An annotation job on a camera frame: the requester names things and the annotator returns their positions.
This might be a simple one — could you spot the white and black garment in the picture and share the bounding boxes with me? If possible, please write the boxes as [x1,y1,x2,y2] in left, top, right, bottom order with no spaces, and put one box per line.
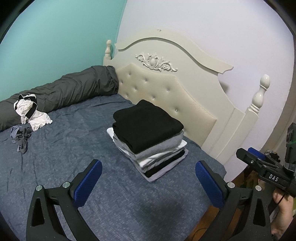
[13,94,53,132]

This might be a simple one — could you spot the person right hand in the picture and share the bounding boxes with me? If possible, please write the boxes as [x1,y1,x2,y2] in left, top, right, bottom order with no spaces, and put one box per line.
[271,189,293,240]

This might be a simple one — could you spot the cream tufted headboard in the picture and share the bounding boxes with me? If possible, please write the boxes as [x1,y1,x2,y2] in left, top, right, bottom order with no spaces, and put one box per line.
[103,30,270,164]

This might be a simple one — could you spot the blue grey bed sheet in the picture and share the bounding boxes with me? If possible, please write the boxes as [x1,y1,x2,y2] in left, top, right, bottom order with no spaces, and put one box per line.
[1,95,226,240]

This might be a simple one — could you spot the dark grey rolled duvet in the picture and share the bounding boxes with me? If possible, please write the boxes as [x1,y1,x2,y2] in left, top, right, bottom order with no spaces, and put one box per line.
[1,65,119,131]

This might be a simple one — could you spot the grey white clothes pile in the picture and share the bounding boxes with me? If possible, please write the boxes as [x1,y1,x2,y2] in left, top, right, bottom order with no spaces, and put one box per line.
[106,128,188,182]

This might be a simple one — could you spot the small blue grey garment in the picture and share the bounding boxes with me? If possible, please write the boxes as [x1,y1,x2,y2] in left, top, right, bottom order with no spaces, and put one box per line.
[10,125,33,154]

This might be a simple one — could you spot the black pants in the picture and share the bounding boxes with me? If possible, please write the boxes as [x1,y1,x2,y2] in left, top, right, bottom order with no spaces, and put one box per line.
[112,99,184,154]

